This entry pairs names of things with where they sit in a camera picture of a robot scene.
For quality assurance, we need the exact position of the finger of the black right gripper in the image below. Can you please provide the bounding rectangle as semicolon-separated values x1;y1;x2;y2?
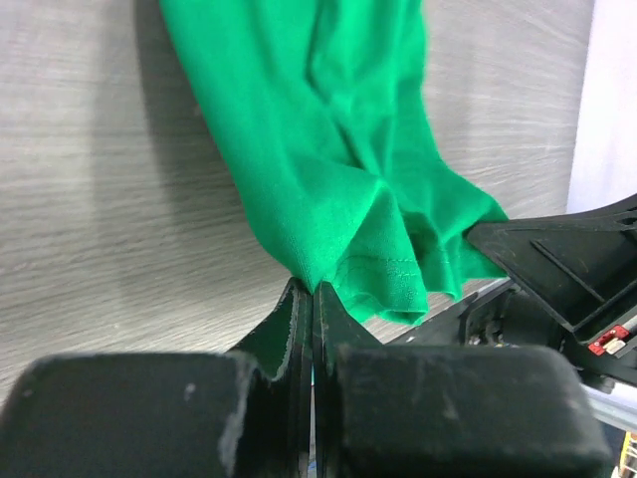
467;196;636;357

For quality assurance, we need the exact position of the green t shirt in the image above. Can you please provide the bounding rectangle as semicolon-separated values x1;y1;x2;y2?
160;1;505;324

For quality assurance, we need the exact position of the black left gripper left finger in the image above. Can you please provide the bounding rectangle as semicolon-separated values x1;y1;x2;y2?
1;280;313;477

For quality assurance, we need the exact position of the aluminium frame rail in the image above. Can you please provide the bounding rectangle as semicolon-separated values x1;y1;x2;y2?
583;383;637;433

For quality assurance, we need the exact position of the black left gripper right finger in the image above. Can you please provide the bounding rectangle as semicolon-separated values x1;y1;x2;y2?
313;283;612;477

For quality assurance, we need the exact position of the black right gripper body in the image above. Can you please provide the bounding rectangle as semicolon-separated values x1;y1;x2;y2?
397;281;636;388

